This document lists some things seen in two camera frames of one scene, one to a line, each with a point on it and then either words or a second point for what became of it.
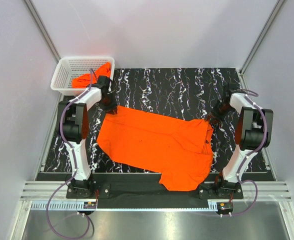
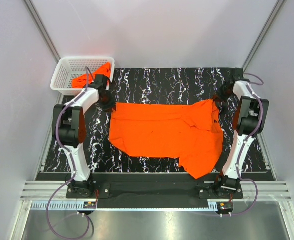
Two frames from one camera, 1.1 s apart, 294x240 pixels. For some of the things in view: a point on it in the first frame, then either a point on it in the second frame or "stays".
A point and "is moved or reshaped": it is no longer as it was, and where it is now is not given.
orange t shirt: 178,150 is moved or reshaped
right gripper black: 216,117 → 218,93
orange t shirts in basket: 82,80 stays
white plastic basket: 68,68 stays
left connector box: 90,205 stays
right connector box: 225,207 stays
